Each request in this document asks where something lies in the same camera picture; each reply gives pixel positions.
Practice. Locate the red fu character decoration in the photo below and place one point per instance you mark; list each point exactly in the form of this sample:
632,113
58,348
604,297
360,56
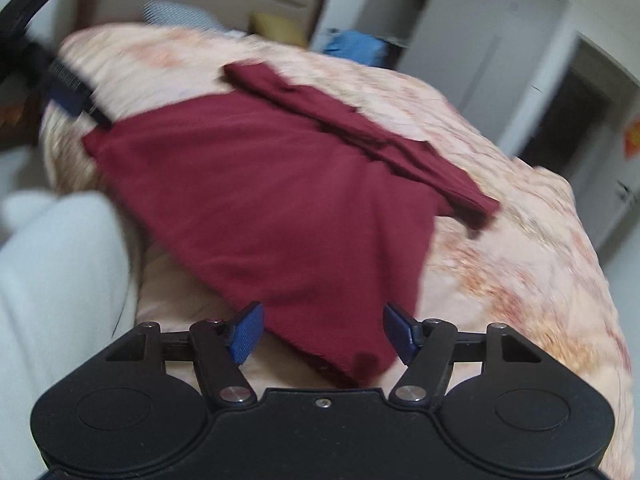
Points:
632,139

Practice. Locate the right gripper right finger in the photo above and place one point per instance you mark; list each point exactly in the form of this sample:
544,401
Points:
426,348

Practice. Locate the white bedroom door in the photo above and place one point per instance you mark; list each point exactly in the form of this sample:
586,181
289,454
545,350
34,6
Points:
598,206

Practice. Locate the black door handle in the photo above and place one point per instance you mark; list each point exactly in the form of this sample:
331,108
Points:
624,192

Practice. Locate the dark red knit sweater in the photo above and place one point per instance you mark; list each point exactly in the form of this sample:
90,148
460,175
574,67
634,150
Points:
279,193

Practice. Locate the grey built-in wardrobe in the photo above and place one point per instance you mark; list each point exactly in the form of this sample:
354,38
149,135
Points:
482,55

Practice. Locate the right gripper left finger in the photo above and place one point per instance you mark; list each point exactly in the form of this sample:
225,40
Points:
219,349

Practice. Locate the mustard yellow pillow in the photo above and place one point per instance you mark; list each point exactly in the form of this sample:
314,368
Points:
278,29

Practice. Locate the blue clothes pile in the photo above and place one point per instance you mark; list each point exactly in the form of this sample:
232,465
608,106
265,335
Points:
358,47

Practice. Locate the floral peach quilt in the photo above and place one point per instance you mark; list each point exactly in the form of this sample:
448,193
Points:
533,267

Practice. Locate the houndstooth black white pillow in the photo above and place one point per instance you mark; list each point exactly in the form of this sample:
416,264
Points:
174,14

